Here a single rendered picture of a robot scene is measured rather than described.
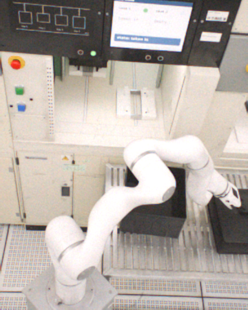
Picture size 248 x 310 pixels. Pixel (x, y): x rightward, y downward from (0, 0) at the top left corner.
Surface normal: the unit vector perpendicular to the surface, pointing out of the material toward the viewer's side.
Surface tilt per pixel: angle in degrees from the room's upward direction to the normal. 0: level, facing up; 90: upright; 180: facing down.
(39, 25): 90
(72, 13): 90
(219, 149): 90
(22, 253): 0
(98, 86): 0
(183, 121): 90
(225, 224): 0
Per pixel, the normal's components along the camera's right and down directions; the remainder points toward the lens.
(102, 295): 0.10, -0.65
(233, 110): 0.01, 0.76
